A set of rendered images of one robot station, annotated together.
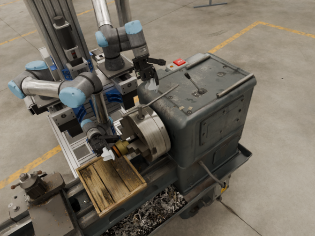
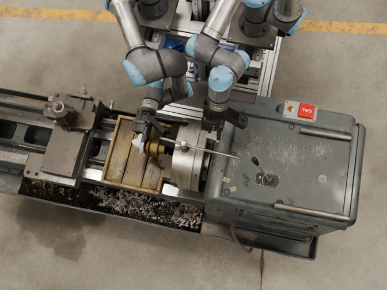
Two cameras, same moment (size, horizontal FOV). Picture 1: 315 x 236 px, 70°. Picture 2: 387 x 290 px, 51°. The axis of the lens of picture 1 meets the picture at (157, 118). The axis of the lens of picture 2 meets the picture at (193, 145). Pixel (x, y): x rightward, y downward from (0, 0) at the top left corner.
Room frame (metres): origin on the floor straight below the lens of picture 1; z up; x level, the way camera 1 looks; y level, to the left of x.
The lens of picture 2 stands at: (0.58, -0.32, 2.82)
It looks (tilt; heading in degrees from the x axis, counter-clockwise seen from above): 73 degrees down; 52
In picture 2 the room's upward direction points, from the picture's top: 11 degrees counter-clockwise
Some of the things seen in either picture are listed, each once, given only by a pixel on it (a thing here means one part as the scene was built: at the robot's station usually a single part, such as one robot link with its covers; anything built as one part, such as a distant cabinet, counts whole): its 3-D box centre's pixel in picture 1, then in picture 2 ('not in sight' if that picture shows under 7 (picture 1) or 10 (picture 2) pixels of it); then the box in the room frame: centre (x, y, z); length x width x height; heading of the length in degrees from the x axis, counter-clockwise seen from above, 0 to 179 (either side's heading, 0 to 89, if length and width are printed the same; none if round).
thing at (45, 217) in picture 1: (46, 206); (69, 133); (0.58, 0.64, 0.95); 0.43 x 0.17 x 0.05; 30
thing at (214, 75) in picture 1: (194, 104); (279, 168); (1.09, -0.25, 1.06); 0.59 x 0.48 x 0.39; 120
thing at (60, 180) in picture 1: (45, 190); (75, 119); (0.65, 0.65, 0.99); 0.20 x 0.10 x 0.05; 120
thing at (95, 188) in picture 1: (110, 177); (139, 153); (0.74, 0.33, 0.89); 0.36 x 0.30 x 0.04; 30
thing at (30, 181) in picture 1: (26, 179); (59, 108); (0.63, 0.67, 1.13); 0.08 x 0.08 x 0.03
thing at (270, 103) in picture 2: (159, 75); (264, 106); (1.20, -0.05, 1.24); 0.09 x 0.08 x 0.03; 120
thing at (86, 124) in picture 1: (89, 128); (153, 91); (0.99, 0.42, 1.07); 0.11 x 0.08 x 0.09; 30
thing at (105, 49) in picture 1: (110, 44); (259, 2); (1.53, 0.26, 1.33); 0.13 x 0.12 x 0.14; 99
